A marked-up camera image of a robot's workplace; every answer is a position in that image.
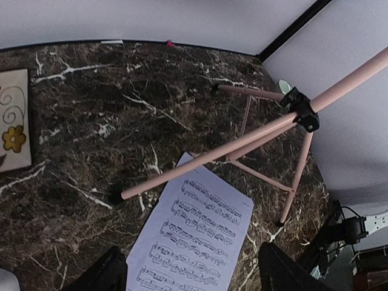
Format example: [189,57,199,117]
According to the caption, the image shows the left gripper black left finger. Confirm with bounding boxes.
[61,246,126,291]

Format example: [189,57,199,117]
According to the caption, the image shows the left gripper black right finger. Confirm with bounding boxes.
[258,242,332,291]

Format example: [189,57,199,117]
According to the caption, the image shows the floral patterned tile coaster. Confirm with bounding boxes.
[1,69,32,173]

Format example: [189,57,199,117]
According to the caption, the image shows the pale green ceramic bowl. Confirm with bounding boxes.
[278,79,292,95]

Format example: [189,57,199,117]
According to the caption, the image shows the black cables beside table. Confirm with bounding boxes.
[303,199,370,279]

